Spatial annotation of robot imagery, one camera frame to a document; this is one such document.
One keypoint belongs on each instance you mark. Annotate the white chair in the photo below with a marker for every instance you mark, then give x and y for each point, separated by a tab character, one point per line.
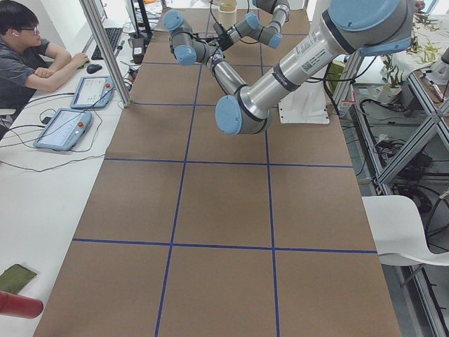
398	232

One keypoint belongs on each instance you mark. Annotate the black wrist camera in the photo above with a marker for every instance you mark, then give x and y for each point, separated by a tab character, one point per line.
220	30

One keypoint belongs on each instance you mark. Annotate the blue teach pendant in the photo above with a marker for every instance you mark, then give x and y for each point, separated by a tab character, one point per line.
64	130
93	93

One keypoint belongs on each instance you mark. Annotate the white pedestal column base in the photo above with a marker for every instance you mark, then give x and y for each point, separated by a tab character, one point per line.
307	105

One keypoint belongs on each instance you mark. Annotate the cream plastic bin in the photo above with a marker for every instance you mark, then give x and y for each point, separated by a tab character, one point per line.
227	13

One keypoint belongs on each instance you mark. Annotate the far blue teach pendant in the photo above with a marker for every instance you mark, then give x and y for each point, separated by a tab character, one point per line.
93	93

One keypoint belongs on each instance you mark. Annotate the aluminium frame post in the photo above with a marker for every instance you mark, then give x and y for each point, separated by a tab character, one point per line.
99	34

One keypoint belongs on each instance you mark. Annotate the red bottle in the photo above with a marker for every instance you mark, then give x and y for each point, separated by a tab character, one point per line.
20	306

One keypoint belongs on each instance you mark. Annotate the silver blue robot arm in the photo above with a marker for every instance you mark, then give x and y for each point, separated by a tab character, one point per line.
270	34
345	27

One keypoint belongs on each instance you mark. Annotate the green bean bag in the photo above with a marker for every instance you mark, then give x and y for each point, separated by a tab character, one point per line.
15	278

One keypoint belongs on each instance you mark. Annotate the seated man grey shirt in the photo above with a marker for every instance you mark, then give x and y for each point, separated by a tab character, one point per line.
30	63

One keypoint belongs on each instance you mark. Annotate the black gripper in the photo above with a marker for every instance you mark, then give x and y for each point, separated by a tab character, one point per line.
227	35

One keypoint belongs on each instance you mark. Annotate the near blue teach pendant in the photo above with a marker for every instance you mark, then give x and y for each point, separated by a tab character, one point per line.
64	130

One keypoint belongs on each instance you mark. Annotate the black computer mouse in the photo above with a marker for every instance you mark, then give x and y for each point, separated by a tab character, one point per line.
93	68

